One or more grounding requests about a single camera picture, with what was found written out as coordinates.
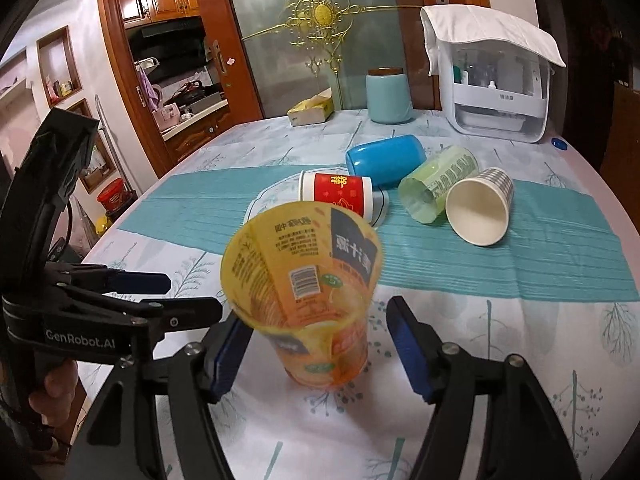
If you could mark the pink towel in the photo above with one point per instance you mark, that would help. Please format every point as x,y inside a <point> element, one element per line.
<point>147,87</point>

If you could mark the red and white paper cup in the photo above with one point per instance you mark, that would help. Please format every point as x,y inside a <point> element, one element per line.
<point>340,192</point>

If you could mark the checked paper cup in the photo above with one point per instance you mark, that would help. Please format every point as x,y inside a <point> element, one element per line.
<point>477,210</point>

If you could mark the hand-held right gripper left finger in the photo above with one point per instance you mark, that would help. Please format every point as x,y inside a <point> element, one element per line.
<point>226,357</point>

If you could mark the blue plastic cup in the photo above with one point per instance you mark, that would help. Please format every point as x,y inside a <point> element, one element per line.
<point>387,160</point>

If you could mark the black wok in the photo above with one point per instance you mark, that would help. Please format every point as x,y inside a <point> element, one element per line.
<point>190,92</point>

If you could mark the yellow container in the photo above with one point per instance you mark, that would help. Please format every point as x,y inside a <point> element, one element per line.
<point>102,225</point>

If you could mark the white cloth cover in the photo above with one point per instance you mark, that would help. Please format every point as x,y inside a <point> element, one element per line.
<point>480,30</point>

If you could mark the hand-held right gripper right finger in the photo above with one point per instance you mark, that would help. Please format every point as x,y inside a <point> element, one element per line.
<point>404,342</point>

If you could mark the wooden wall niche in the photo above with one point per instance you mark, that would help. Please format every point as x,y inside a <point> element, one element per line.
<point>45,55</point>

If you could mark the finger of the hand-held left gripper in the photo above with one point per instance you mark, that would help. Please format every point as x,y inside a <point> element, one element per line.
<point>195,312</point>
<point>145,283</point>

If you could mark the wooden door frame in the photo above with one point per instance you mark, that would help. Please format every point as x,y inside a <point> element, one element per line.
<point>240,60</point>

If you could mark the red bucket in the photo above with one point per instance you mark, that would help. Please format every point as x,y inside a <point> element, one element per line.
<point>111,195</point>

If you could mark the orange transparent plastic cup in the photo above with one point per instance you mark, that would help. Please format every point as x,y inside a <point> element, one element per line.
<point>300,280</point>

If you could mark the small blue cap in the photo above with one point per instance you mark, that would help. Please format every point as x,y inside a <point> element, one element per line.
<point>560,144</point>

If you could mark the light blue jar brown lid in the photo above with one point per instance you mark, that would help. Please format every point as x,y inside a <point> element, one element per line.
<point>389,97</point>

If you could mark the yellow tissue box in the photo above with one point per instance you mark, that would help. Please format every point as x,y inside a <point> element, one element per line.
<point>310,112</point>

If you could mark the white storage box with cloth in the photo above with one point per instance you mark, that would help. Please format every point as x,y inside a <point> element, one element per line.
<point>500,105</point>

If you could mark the black range hood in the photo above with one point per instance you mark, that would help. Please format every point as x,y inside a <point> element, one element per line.
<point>167,30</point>

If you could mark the person's left hand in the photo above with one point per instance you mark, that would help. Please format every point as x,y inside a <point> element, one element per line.
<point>52,385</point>

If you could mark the kitchen counter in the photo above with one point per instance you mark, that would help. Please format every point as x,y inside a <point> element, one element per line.
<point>200,130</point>

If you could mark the frosted glass door gold ornament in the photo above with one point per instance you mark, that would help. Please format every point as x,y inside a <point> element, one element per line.
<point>280,75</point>

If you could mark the green plastic cup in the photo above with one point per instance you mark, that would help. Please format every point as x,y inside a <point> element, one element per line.
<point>440,180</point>

